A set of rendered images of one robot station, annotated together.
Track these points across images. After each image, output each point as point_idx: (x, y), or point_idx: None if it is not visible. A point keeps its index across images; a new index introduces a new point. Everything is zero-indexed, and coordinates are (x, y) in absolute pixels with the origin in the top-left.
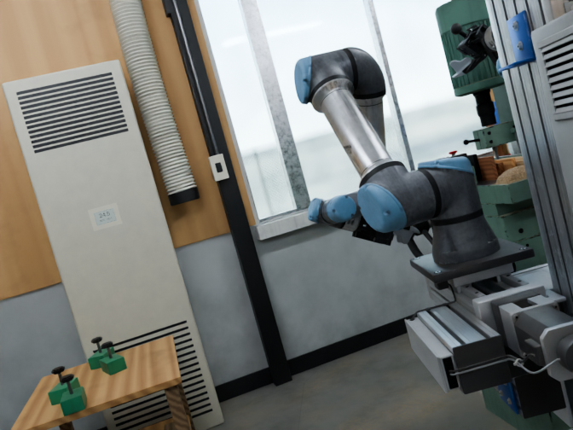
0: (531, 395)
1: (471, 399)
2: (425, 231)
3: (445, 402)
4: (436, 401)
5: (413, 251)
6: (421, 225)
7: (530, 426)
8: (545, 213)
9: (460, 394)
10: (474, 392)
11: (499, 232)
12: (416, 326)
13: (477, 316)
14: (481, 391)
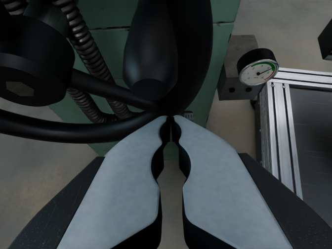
0: None
1: (82, 162)
2: (87, 77)
3: (67, 181)
4: (58, 187)
5: (12, 131)
6: (62, 63)
7: (168, 156)
8: None
9: (67, 164)
10: (75, 154)
11: (216, 1)
12: None
13: None
14: (77, 149)
